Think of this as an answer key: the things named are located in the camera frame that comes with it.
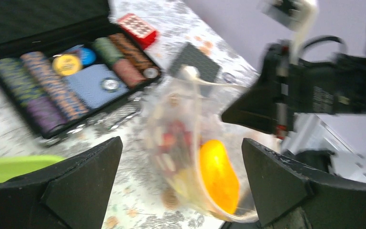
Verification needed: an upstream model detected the green plastic tray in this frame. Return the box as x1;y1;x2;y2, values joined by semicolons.
0;155;65;183

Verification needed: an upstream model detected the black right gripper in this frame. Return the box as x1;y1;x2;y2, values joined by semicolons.
221;36;366;139

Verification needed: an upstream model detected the black poker chip case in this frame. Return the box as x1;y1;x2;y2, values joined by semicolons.
0;16;162;147

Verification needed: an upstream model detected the black brick baseplate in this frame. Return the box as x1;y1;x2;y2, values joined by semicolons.
168;42;221;95

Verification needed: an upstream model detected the clear zip top bag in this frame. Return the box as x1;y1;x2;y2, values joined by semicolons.
144;65;258;223

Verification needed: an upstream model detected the orange yellow mango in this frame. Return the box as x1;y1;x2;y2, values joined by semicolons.
199;139;240;214

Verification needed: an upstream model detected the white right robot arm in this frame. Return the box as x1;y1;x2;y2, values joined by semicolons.
222;36;366;183

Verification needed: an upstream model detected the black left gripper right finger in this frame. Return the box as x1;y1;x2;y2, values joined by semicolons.
242;138;366;229

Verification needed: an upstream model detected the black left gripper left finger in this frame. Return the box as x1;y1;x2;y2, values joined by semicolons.
0;137;123;229

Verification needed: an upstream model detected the floral tablecloth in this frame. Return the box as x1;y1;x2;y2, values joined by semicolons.
0;0;256;229

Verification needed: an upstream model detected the red toy brick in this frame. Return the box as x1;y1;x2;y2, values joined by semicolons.
116;13;159;50

